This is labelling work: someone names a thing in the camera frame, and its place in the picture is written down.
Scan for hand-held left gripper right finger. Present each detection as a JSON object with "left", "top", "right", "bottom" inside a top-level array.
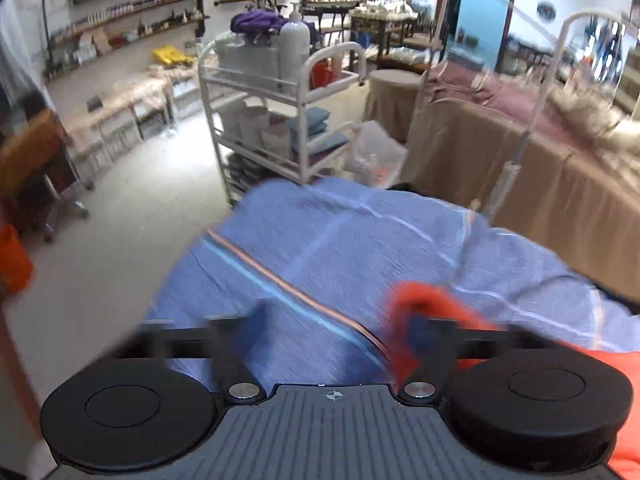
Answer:
[{"left": 397, "top": 311, "right": 552, "bottom": 406}]

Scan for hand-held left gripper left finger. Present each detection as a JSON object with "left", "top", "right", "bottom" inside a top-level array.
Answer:
[{"left": 140, "top": 301, "right": 272, "bottom": 405}]

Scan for orange knit sweater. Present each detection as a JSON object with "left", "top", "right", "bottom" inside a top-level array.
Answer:
[{"left": 382, "top": 281, "right": 640, "bottom": 480}]

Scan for blue plaid blanket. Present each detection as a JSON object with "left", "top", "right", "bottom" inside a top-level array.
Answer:
[{"left": 145, "top": 177, "right": 640, "bottom": 391}]

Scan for clear plastic bag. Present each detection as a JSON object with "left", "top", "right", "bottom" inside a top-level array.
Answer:
[{"left": 344, "top": 121, "right": 409, "bottom": 189}]

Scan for massage bed with beige cover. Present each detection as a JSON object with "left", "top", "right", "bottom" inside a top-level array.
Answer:
[{"left": 405, "top": 59, "right": 640, "bottom": 303}]

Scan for folded blue towels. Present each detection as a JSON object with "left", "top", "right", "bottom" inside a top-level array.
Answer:
[{"left": 289, "top": 106, "right": 329, "bottom": 140}]

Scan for white metal cart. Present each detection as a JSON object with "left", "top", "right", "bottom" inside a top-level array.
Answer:
[{"left": 197, "top": 40, "right": 367, "bottom": 207}]

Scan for round table with beige cloth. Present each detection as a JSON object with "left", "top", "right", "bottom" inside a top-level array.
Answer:
[{"left": 362, "top": 69, "right": 427, "bottom": 143}]

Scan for orange bin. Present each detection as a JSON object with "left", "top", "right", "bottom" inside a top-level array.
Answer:
[{"left": 0, "top": 222, "right": 35, "bottom": 297}]

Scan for beige covered bench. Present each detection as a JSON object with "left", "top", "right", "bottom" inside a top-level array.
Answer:
[{"left": 62, "top": 66, "right": 202, "bottom": 173}]

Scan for red container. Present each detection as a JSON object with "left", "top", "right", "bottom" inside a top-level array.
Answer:
[{"left": 310, "top": 57, "right": 334, "bottom": 91}]

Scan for brown office chair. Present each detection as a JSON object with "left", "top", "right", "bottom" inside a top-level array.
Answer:
[{"left": 0, "top": 107, "right": 92, "bottom": 242}]

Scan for beige pillows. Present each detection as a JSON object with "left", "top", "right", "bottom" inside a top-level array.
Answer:
[{"left": 549, "top": 82, "right": 640, "bottom": 163}]

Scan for yellow packet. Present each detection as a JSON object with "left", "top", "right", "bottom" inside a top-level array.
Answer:
[{"left": 151, "top": 45, "right": 195, "bottom": 67}]

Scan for white pump bottle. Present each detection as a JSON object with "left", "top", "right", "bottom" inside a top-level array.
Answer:
[{"left": 278, "top": 2, "right": 312, "bottom": 93}]

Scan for purple cloth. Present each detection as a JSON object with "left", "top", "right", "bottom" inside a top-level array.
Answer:
[{"left": 230, "top": 9, "right": 321, "bottom": 45}]

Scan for wooden display table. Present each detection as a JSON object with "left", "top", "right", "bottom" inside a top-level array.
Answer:
[{"left": 349, "top": 1, "right": 443, "bottom": 70}]

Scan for blue door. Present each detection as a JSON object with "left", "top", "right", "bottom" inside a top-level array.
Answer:
[{"left": 449, "top": 0, "right": 519, "bottom": 75}]

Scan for white arched bed rail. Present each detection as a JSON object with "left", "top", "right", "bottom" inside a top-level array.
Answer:
[{"left": 520, "top": 7, "right": 627, "bottom": 166}]

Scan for wall shelves with bottles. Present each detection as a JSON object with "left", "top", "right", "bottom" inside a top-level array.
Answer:
[{"left": 42, "top": 0, "right": 212, "bottom": 82}]

